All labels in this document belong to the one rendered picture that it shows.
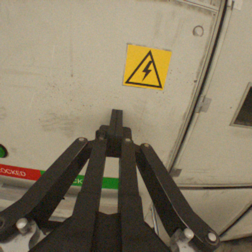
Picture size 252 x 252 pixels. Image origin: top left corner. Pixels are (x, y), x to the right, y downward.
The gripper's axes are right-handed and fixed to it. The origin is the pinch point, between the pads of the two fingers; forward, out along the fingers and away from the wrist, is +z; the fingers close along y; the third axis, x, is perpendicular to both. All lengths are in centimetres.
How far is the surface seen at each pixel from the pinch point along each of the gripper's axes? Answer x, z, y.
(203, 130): -11.2, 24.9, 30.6
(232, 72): 9.4, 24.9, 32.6
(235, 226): -89, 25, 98
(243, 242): -123, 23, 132
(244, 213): -72, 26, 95
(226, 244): -123, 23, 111
